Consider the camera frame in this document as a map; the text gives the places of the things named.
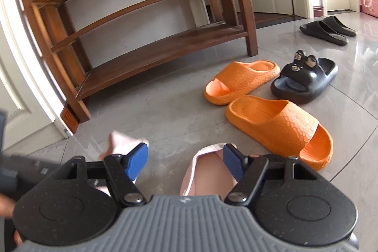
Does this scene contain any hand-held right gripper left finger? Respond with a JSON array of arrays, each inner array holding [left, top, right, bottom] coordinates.
[[60, 143, 148, 207]]

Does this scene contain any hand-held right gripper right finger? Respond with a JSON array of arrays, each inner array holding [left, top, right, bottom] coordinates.
[[223, 143, 324, 207]]

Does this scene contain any pink fabric slipper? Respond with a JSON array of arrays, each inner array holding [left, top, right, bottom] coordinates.
[[99, 130, 150, 190], [180, 143, 238, 197]]

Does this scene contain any orange textured slipper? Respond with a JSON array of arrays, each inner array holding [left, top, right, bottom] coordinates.
[[225, 95, 334, 171], [204, 61, 281, 105]]

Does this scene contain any black slipper with charms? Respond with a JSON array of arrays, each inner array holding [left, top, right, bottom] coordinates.
[[271, 50, 339, 104]]

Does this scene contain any wooden shoe rack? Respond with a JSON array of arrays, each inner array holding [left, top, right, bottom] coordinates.
[[9, 0, 259, 134]]

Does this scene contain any white panelled door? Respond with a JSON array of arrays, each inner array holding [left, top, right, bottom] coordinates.
[[0, 0, 73, 152]]

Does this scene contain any dark grey slipper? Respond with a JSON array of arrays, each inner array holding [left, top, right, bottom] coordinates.
[[300, 20, 349, 46], [322, 15, 358, 37]]

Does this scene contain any pink bag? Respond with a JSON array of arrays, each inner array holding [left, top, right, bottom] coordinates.
[[359, 0, 378, 18]]

